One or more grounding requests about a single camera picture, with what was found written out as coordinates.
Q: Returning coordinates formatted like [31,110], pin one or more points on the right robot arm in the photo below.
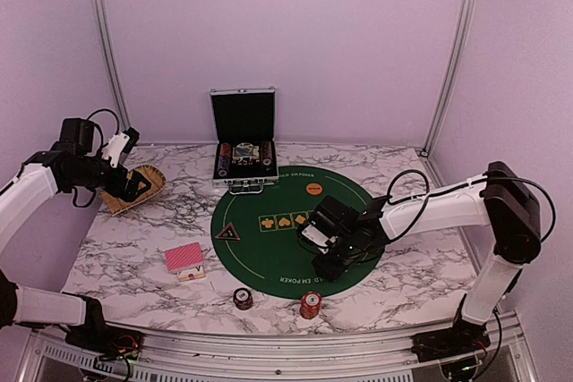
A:
[497,198]

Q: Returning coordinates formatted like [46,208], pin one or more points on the orange round dealer button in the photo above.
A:
[314,189]

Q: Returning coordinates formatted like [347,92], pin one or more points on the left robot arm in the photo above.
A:
[34,185]

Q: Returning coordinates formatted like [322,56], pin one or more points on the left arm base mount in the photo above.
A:
[112,343]

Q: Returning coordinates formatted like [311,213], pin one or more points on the red 5 chip stack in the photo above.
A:
[310,305]

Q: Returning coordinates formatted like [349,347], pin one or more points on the dark brown chip row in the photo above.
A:
[267,155]

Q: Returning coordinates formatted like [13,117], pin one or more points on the brown purple chip row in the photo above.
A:
[224,159]

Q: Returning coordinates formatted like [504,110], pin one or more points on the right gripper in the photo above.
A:
[329,272]

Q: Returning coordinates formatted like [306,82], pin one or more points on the round green poker mat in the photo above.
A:
[269,258]

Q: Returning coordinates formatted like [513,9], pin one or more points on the aluminium poker chip case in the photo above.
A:
[245,115]

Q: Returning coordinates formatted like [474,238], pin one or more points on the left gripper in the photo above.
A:
[115,188]

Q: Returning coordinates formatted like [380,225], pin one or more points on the red-backed card deck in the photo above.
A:
[186,262]

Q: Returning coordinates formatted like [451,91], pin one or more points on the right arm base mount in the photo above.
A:
[444,343]

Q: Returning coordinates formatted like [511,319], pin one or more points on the dark 100 chip stack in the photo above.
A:
[242,298]

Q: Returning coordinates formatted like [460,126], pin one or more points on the left aluminium frame post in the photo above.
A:
[101,19]

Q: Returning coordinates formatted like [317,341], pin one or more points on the black triangular all-in button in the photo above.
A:
[228,233]

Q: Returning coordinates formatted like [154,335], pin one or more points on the right aluminium frame post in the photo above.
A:
[461,34]

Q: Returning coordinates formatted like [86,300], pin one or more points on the aluminium frame post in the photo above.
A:
[461,34]
[101,19]

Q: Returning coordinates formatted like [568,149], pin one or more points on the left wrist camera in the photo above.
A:
[121,143]

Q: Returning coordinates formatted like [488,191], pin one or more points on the blue card deck in case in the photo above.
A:
[246,154]

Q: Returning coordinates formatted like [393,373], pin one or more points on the woven bamboo tray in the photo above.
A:
[146,181]

